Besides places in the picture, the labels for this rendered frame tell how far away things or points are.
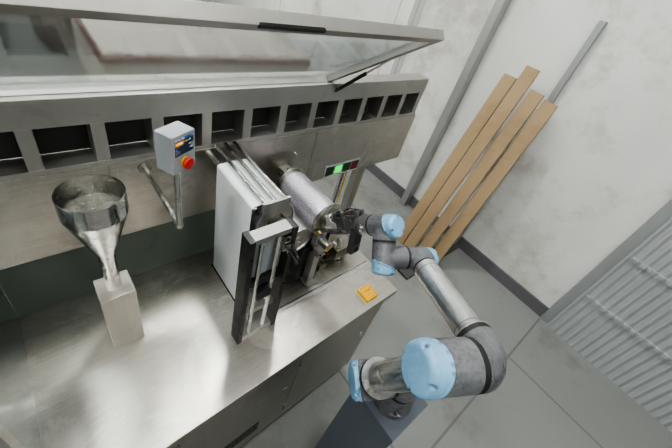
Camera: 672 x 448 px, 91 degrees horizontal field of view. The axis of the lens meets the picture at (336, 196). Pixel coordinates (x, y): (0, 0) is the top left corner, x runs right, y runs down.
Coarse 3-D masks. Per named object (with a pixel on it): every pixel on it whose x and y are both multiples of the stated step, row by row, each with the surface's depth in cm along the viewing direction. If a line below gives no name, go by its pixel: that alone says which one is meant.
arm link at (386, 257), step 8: (376, 240) 104; (384, 240) 103; (376, 248) 104; (384, 248) 103; (392, 248) 103; (400, 248) 106; (376, 256) 103; (384, 256) 102; (392, 256) 103; (400, 256) 104; (408, 256) 105; (376, 264) 103; (384, 264) 102; (392, 264) 103; (400, 264) 104; (376, 272) 103; (384, 272) 102; (392, 272) 103
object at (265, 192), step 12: (216, 144) 117; (228, 144) 119; (240, 168) 113; (252, 168) 115; (240, 180) 108; (252, 180) 110; (264, 180) 111; (252, 192) 105; (264, 192) 107; (276, 192) 108; (264, 204) 99; (276, 204) 102; (288, 204) 106
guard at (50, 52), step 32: (0, 32) 48; (32, 32) 50; (64, 32) 52; (96, 32) 54; (128, 32) 56; (160, 32) 59; (192, 32) 61; (224, 32) 64; (256, 32) 67; (0, 64) 60; (32, 64) 63; (64, 64) 66; (96, 64) 69; (128, 64) 73; (160, 64) 77; (192, 64) 82; (224, 64) 87; (256, 64) 93; (288, 64) 100; (320, 64) 108; (352, 64) 117
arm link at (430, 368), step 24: (360, 360) 106; (384, 360) 94; (408, 360) 73; (432, 360) 67; (456, 360) 68; (480, 360) 69; (360, 384) 99; (384, 384) 89; (408, 384) 72; (432, 384) 66; (456, 384) 66; (480, 384) 68
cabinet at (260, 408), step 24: (336, 336) 150; (360, 336) 183; (312, 360) 149; (336, 360) 181; (264, 384) 125; (288, 384) 147; (312, 384) 179; (240, 408) 124; (264, 408) 146; (288, 408) 178; (216, 432) 123; (240, 432) 145
